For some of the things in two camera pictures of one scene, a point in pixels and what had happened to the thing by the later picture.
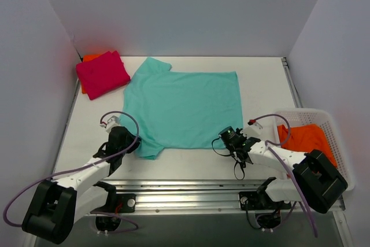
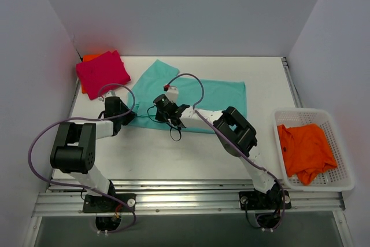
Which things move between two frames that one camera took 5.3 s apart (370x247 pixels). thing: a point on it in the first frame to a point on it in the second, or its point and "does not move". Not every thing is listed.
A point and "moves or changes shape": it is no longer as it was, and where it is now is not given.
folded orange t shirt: (85, 58) does not move
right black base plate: (255, 200) does not move
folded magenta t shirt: (102, 74) does not move
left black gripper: (130, 139) to (129, 116)
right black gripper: (239, 156) to (159, 113)
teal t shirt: (182, 110) moves or changes shape
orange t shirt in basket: (305, 139) does not move
